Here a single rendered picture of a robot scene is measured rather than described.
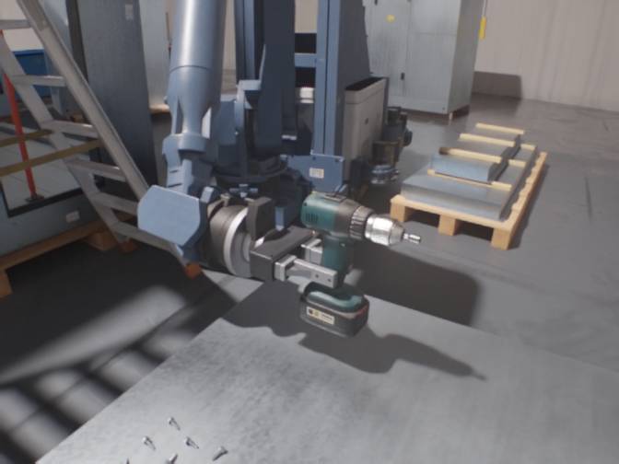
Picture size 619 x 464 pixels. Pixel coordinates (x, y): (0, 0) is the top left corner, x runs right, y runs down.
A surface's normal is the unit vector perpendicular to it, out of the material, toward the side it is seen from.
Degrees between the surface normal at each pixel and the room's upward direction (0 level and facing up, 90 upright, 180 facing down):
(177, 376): 0
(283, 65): 124
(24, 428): 0
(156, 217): 58
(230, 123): 90
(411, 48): 90
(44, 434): 0
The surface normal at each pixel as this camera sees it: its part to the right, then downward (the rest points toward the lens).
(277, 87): 0.04, 0.71
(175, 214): -0.45, -0.18
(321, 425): 0.02, -0.90
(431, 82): -0.55, 0.36
